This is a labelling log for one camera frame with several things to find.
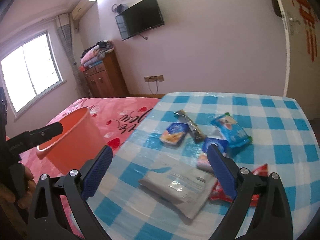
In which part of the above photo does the silver door handle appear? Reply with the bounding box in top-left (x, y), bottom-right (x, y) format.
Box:
top-left (282, 11), bottom-right (301, 35)

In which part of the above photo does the small blue tissue pack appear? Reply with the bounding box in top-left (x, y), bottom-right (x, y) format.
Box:
top-left (201, 137), bottom-right (228, 156)

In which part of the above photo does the folded blankets pile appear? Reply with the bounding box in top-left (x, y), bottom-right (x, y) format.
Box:
top-left (79, 40), bottom-right (114, 72)

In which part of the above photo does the brown wooden cabinet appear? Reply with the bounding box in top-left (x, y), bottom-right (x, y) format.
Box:
top-left (83, 51), bottom-right (130, 98)

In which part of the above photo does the wall power socket strip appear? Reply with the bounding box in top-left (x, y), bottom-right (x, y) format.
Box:
top-left (144, 75), bottom-right (164, 82)

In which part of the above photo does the red snack wrapper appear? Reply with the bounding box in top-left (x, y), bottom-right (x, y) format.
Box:
top-left (209, 163), bottom-right (269, 207)

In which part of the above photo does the window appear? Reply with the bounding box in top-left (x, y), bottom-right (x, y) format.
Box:
top-left (1, 29), bottom-right (66, 118)

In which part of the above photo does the blue cartoon snack bag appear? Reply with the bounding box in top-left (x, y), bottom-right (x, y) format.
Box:
top-left (210, 112), bottom-right (253, 150)

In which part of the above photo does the red door paper decoration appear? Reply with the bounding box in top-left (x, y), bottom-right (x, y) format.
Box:
top-left (291, 0), bottom-right (318, 63)

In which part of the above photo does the wall-mounted black television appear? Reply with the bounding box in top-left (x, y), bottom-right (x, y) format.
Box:
top-left (115, 0), bottom-right (164, 41)

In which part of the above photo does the white door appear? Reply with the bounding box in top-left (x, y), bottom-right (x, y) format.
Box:
top-left (277, 0), bottom-right (319, 120)

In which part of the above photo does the grey flat plastic bag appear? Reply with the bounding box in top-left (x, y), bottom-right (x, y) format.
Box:
top-left (139, 154), bottom-right (217, 219)

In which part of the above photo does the grey checked curtain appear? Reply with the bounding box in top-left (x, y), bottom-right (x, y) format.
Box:
top-left (56, 13), bottom-right (89, 98)

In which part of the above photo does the blue cookie packet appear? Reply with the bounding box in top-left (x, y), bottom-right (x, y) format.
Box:
top-left (159, 122), bottom-right (189, 146)

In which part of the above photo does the blue white checkered tablecloth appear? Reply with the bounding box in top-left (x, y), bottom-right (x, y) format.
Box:
top-left (86, 91), bottom-right (320, 240)

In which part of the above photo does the dark crumpled wrapper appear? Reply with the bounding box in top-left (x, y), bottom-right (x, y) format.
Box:
top-left (174, 109), bottom-right (206, 143)

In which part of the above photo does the person's left hand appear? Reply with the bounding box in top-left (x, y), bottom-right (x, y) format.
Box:
top-left (0, 167), bottom-right (36, 210)

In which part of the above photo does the orange plastic bucket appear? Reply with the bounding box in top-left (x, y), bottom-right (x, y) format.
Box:
top-left (36, 107), bottom-right (106, 174)

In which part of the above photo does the pink heart bed blanket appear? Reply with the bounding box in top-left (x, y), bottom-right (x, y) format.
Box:
top-left (4, 96), bottom-right (161, 239)

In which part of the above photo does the white air conditioner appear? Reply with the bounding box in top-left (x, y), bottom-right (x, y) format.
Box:
top-left (72, 0), bottom-right (97, 21)

